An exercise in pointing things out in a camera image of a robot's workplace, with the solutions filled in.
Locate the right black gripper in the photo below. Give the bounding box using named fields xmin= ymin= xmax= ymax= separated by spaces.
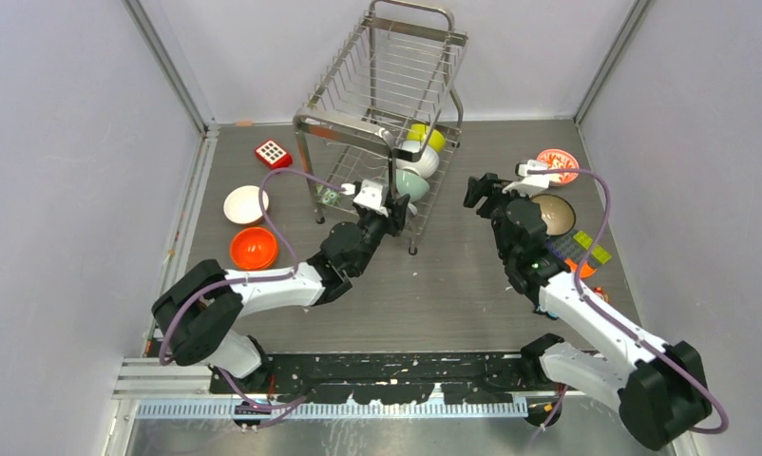
xmin=465 ymin=172 xmax=535 ymax=261

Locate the dark blue bowl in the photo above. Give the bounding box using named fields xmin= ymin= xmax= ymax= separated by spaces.
xmin=531 ymin=194 xmax=577 ymax=237

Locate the red white patterned bowl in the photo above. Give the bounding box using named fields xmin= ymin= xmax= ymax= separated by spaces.
xmin=536 ymin=149 xmax=580 ymax=187

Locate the steel two-tier dish rack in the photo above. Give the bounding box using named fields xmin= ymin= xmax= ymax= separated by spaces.
xmin=293 ymin=1 xmax=468 ymax=256

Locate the orange bowl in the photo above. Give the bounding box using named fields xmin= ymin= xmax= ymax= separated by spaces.
xmin=229 ymin=226 xmax=279 ymax=257
xmin=231 ymin=251 xmax=278 ymax=271

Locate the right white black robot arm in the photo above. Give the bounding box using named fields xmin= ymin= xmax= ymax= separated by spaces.
xmin=463 ymin=173 xmax=714 ymax=450

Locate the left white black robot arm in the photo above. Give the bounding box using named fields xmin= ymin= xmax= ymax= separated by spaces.
xmin=151 ymin=196 xmax=410 ymax=393

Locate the white bowl in rack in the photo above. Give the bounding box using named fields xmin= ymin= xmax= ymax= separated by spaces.
xmin=396 ymin=141 xmax=440 ymax=180

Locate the small green patterned object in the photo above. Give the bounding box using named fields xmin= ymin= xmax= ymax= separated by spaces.
xmin=316 ymin=184 xmax=342 ymax=207

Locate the yellow bowl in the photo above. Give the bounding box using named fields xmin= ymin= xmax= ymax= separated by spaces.
xmin=406 ymin=123 xmax=447 ymax=153

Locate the grey building block plate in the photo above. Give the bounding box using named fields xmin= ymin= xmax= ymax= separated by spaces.
xmin=546 ymin=229 xmax=612 ymax=269

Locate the red white grid block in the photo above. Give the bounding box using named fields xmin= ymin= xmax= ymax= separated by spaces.
xmin=254 ymin=139 xmax=294 ymax=170

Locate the white bowl brown outside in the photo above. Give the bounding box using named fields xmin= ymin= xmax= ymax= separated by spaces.
xmin=222 ymin=185 xmax=270 ymax=225

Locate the orange curved toy piece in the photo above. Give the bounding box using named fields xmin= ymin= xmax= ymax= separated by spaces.
xmin=564 ymin=258 xmax=597 ymax=279

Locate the lime green brick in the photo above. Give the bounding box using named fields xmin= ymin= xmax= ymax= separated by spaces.
xmin=572 ymin=230 xmax=612 ymax=264

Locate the red cartoon toy block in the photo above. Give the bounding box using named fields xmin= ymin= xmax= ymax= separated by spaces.
xmin=592 ymin=287 xmax=610 ymax=302

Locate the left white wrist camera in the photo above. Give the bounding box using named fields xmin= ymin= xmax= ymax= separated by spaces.
xmin=339 ymin=180 xmax=390 ymax=218

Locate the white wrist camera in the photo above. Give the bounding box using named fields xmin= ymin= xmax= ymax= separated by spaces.
xmin=339 ymin=180 xmax=390 ymax=218
xmin=502 ymin=160 xmax=556 ymax=198

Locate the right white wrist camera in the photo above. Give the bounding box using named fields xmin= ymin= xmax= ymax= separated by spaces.
xmin=502 ymin=160 xmax=556 ymax=198

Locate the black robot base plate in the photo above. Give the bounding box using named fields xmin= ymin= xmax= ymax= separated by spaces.
xmin=237 ymin=351 xmax=562 ymax=405

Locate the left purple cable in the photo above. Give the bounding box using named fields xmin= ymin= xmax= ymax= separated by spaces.
xmin=158 ymin=167 xmax=357 ymax=429

